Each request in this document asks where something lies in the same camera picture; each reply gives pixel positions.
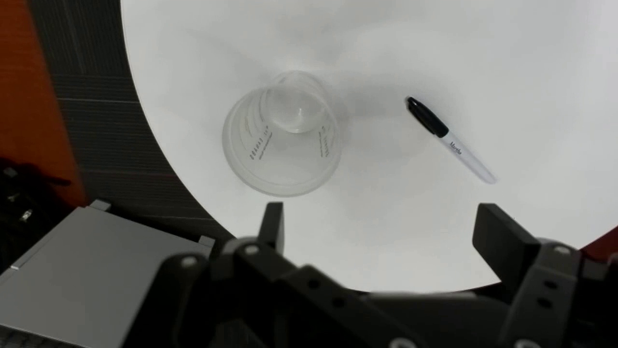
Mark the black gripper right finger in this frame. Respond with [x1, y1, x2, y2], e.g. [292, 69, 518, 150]
[471, 203, 618, 348]

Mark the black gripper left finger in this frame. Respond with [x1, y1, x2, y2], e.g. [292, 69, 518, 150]
[122, 199, 421, 348]

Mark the clear plastic measuring cup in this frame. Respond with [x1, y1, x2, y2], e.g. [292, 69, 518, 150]
[220, 69, 344, 199]

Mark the black capped white marker pen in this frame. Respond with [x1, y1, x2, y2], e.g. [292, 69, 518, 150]
[404, 94, 499, 185]

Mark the white cabinet with gray cushion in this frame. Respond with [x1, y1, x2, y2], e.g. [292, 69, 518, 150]
[0, 197, 218, 348]

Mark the black backpack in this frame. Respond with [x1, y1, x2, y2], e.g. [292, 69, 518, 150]
[0, 156, 85, 272]

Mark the round white table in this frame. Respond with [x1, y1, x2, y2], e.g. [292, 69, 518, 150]
[0, 0, 618, 264]

